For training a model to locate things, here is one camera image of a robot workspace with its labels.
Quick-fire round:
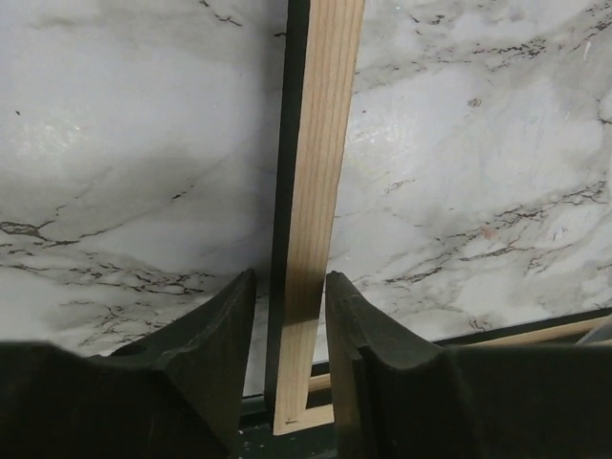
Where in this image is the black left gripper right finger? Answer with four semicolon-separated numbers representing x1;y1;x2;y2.
325;273;611;458

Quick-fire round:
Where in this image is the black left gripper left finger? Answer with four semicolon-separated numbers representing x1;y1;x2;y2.
1;270;256;458

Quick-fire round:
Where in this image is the rectangular picture frame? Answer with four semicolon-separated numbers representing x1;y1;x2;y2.
264;1;611;435

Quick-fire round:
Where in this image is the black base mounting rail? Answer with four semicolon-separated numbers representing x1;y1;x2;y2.
236;362;340;459

